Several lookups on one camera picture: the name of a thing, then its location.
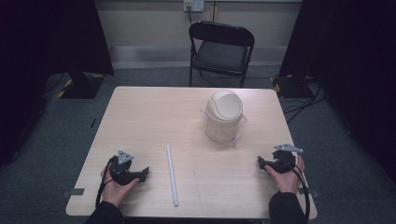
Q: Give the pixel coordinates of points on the person's right hand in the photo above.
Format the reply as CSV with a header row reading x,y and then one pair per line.
x,y
288,182

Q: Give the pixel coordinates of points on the person's left hand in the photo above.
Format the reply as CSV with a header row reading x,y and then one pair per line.
x,y
115,192

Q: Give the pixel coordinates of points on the clear plastic bin liner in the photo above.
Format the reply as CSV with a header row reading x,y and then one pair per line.
x,y
242,122

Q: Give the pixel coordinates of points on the white wall socket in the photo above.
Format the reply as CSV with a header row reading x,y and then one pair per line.
x,y
193,5

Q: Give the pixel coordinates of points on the long white tube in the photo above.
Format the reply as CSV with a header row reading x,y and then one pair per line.
x,y
172,175

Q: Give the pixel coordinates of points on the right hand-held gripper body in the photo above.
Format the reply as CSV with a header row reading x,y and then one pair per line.
x,y
284,160

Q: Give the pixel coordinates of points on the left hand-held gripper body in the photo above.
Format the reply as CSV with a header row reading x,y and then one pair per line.
x,y
122,169

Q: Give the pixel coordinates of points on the black folding chair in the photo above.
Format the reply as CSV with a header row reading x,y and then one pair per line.
x,y
221,54

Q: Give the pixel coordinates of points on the beige swing-lid trash bin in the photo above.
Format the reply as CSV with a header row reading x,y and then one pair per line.
x,y
223,115

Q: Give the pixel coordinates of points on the black stand base striped tape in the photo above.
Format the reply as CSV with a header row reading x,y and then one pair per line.
x,y
81,87
288,87

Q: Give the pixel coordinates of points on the black curtain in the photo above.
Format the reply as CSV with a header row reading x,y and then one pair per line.
x,y
351,62
46,46

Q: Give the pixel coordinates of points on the grey floor tape strip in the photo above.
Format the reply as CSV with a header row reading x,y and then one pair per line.
x,y
313,193
73,193

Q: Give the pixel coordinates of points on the small black floor tape mark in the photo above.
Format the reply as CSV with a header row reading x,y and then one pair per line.
x,y
93,122

